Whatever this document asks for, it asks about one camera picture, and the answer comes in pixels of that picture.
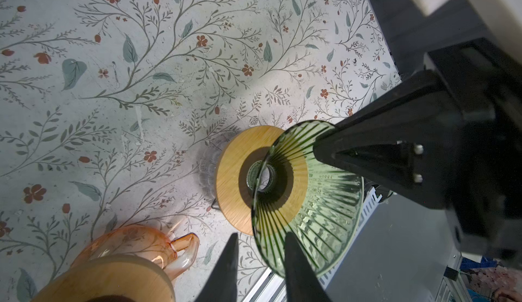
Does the grey glass carafe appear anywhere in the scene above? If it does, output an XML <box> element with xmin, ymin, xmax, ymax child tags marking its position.
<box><xmin>198</xmin><ymin>132</ymin><xmax>239</xmax><ymax>211</ymax></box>

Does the green glass dripper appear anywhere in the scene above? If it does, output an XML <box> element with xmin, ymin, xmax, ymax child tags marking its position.
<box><xmin>246</xmin><ymin>121</ymin><xmax>364</xmax><ymax>276</ymax></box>

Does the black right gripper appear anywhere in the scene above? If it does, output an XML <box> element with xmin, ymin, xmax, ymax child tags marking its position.
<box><xmin>313</xmin><ymin>38</ymin><xmax>521</xmax><ymax>269</ymax></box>

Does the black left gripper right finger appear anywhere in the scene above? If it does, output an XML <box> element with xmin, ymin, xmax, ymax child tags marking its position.
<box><xmin>284</xmin><ymin>232</ymin><xmax>330</xmax><ymax>301</ymax></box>

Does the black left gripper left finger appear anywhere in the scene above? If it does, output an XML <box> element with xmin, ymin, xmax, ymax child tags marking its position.
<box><xmin>195</xmin><ymin>233</ymin><xmax>239</xmax><ymax>302</ymax></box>

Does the orange glass carafe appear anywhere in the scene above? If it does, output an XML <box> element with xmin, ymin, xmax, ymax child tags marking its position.
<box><xmin>71</xmin><ymin>225</ymin><xmax>200</xmax><ymax>280</ymax></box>

